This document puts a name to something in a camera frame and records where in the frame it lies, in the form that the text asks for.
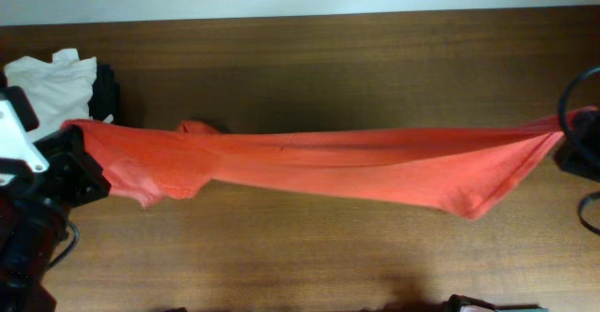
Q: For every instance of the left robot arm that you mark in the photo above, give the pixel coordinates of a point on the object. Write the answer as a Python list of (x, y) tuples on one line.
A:
[(36, 232)]

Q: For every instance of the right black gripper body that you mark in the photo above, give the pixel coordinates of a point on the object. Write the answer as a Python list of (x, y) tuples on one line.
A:
[(580, 156)]

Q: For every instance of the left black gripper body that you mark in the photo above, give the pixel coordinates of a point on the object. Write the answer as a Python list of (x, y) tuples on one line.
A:
[(83, 184)]

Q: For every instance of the black folded t-shirt white letters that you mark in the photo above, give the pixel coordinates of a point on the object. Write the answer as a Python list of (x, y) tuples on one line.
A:
[(104, 104)]

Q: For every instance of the red printed t-shirt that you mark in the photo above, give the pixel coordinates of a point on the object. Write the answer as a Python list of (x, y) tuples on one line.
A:
[(461, 171)]

